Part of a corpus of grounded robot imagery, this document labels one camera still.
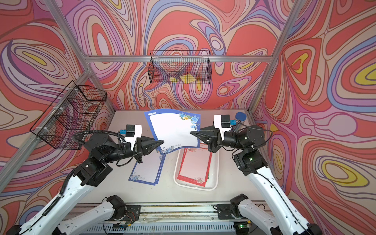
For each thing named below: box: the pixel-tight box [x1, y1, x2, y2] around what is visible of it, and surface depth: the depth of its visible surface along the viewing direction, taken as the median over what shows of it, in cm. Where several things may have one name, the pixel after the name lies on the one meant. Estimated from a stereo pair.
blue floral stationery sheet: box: [128, 145, 166, 186], surface depth 88 cm
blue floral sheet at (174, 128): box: [144, 108, 201, 154], surface depth 45 cm
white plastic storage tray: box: [173, 142, 220, 191], surface depth 88 cm
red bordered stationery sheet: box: [177, 142, 213, 188], surface depth 90 cm
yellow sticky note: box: [179, 73, 197, 84], surface depth 92 cm
